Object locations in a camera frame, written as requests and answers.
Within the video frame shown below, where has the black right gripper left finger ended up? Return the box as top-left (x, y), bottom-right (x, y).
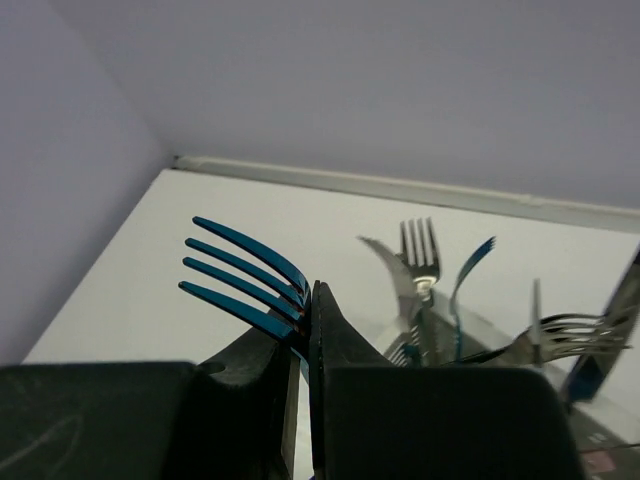
top-left (200, 328), bottom-right (300, 479)

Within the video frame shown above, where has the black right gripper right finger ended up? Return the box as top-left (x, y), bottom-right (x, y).
top-left (309, 281), bottom-right (399, 479)

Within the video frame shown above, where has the aluminium table edge rail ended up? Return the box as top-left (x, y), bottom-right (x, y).
top-left (173, 155), bottom-right (639, 234)

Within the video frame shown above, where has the all blue fork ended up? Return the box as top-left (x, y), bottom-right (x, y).
top-left (447, 235), bottom-right (497, 361)

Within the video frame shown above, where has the white perforated utensil caddy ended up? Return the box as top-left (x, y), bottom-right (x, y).
top-left (382, 289), bottom-right (640, 480)

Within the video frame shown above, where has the silver knife teal marbled handle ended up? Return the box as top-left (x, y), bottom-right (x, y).
top-left (560, 251), bottom-right (639, 405)

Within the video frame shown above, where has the silver fork black riveted handle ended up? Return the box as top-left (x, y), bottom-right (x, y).
top-left (457, 313), bottom-right (605, 366)

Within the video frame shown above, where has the blue iridescent fork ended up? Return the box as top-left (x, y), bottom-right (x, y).
top-left (178, 216), bottom-right (311, 377)

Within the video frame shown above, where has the silver fork teal marbled handle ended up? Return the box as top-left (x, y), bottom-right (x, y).
top-left (358, 235), bottom-right (422, 351)

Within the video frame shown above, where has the plain silver fork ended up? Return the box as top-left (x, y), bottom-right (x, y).
top-left (400, 218), bottom-right (441, 309)

